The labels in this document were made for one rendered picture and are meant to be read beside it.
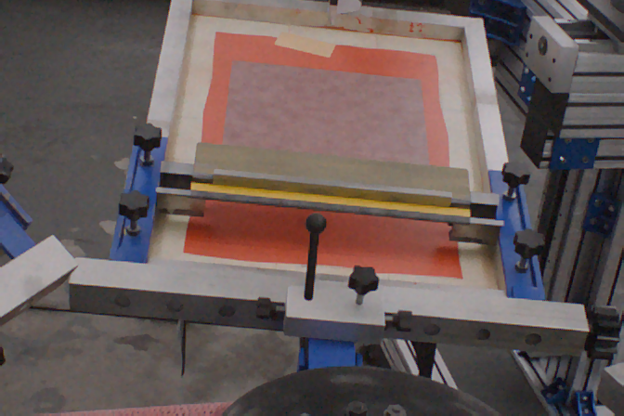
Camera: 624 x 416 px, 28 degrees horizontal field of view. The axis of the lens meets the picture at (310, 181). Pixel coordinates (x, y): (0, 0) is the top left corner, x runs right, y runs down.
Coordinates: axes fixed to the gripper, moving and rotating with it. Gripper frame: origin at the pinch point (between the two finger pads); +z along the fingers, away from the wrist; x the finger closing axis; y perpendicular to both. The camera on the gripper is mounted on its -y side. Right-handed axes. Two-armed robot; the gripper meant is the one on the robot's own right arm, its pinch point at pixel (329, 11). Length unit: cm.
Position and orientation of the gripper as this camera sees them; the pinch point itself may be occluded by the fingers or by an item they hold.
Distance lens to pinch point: 232.9
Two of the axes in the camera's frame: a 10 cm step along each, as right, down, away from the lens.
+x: 0.2, -6.2, 7.8
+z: -1.1, 7.7, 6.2
